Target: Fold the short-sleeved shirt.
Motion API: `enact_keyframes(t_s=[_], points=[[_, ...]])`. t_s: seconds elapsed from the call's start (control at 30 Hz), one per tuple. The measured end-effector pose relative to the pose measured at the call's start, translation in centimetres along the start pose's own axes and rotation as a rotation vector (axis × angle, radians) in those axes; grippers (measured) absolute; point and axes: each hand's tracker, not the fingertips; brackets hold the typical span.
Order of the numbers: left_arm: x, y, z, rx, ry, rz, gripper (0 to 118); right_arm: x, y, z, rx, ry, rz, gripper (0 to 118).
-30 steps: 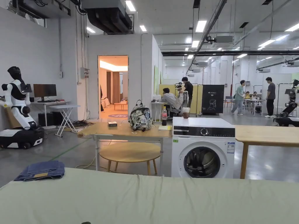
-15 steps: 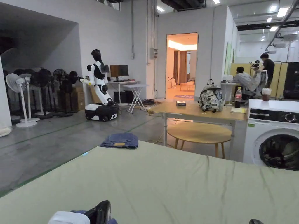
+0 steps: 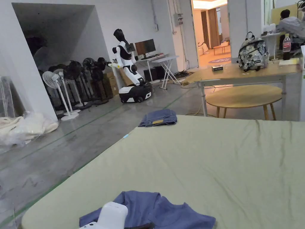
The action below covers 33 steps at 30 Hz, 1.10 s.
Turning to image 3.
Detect bed with pale green sheet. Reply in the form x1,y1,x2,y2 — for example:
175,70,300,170
21,114,305,229

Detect wooden table with white legs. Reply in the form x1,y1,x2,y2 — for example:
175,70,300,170
181,31,305,122

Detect pile of bagged white cloth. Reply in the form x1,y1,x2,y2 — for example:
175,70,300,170
0,112,59,146

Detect blue shirt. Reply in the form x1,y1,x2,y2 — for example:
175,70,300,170
79,191,216,229

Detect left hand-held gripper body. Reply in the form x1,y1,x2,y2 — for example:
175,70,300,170
80,201,129,229

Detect grey wall electrical box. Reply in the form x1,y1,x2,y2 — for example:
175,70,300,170
173,13,184,27

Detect round wooden low table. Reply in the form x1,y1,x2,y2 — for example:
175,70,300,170
206,85,283,121

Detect stack of brown cartons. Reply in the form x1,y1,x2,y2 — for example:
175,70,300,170
103,71,120,96

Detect white folding table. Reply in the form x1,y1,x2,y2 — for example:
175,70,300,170
151,55,182,89

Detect white desk with monitor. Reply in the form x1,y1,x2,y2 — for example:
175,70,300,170
133,38,180,83

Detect white and black humanoid robot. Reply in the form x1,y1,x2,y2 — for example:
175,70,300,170
108,28,153,104

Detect row of standing fans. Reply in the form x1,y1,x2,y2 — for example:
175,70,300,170
38,57,114,121

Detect folded blue jeans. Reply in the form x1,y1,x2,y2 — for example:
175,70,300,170
138,109,178,128

